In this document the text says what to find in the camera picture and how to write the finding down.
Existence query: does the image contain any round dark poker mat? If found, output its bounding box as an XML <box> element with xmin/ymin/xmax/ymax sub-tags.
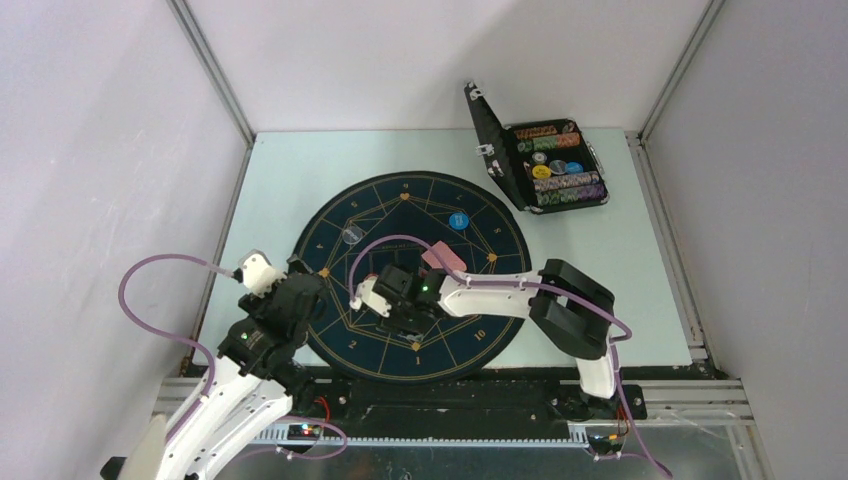
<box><xmin>294</xmin><ymin>171</ymin><xmax>532</xmax><ymax>385</ymax></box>

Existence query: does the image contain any black poker chip case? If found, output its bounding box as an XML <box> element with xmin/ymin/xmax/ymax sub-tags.
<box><xmin>464</xmin><ymin>82</ymin><xmax>610</xmax><ymax>215</ymax></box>

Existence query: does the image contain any clear dealer button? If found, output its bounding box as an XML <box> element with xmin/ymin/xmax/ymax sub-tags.
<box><xmin>341</xmin><ymin>225</ymin><xmax>366</xmax><ymax>246</ymax></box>

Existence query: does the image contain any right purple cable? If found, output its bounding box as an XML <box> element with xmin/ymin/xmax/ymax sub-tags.
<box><xmin>347</xmin><ymin>234</ymin><xmax>674</xmax><ymax>480</ymax></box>

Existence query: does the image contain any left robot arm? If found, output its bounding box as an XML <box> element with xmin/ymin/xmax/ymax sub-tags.
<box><xmin>100</xmin><ymin>273</ymin><xmax>327</xmax><ymax>479</ymax></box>

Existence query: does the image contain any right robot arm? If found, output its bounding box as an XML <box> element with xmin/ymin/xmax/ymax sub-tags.
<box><xmin>351</xmin><ymin>259</ymin><xmax>622</xmax><ymax>418</ymax></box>

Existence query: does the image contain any blue button in case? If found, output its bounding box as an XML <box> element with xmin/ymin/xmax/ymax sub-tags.
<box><xmin>566</xmin><ymin>162</ymin><xmax>584</xmax><ymax>175</ymax></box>

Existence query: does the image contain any blue small blind button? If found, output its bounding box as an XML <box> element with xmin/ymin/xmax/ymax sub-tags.
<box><xmin>448</xmin><ymin>212</ymin><xmax>470</xmax><ymax>231</ymax></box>

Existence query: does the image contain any pink playing card deck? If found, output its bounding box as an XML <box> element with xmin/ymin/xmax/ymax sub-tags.
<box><xmin>421</xmin><ymin>241</ymin><xmax>467</xmax><ymax>272</ymax></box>

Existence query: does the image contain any yellow button in case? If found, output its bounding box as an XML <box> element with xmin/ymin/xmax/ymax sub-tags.
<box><xmin>531</xmin><ymin>164</ymin><xmax>552</xmax><ymax>180</ymax></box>

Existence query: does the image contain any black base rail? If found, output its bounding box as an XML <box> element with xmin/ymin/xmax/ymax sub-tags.
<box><xmin>292</xmin><ymin>369</ymin><xmax>648</xmax><ymax>442</ymax></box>

